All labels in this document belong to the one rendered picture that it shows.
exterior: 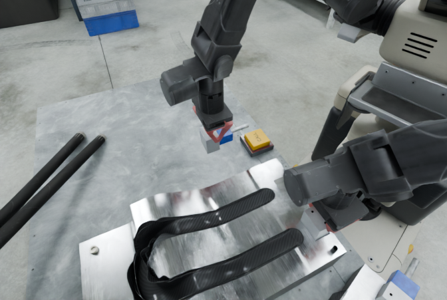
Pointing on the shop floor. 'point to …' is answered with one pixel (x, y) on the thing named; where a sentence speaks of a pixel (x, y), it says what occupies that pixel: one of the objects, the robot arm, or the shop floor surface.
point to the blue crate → (111, 22)
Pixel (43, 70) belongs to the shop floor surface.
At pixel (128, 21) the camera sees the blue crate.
